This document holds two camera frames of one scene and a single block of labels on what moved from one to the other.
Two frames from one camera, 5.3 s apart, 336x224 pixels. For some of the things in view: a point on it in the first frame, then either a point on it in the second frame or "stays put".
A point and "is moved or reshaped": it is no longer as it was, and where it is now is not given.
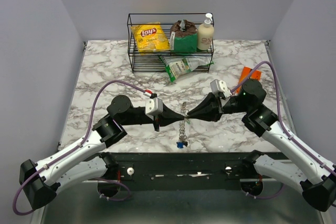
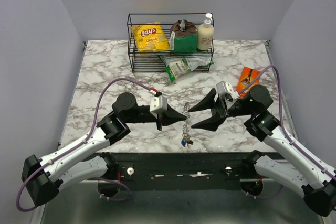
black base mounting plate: (183, 171) stays put
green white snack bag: (177, 66) stays put
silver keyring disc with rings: (184, 111) is moved or reshaped
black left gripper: (168, 116) stays put
